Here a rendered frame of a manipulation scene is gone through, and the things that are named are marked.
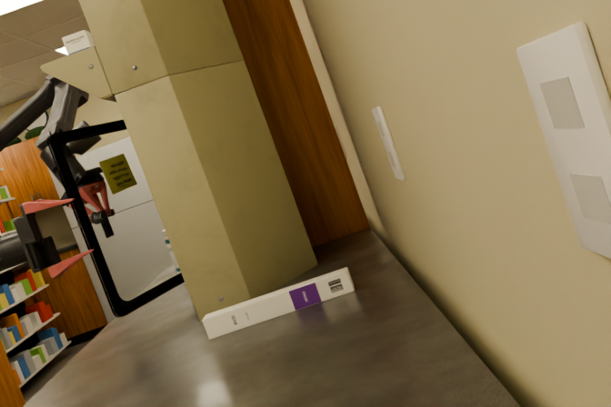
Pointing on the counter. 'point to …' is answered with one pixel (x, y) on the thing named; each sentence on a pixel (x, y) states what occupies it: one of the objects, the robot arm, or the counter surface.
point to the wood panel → (288, 92)
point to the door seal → (91, 224)
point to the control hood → (83, 73)
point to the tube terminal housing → (193, 121)
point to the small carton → (75, 43)
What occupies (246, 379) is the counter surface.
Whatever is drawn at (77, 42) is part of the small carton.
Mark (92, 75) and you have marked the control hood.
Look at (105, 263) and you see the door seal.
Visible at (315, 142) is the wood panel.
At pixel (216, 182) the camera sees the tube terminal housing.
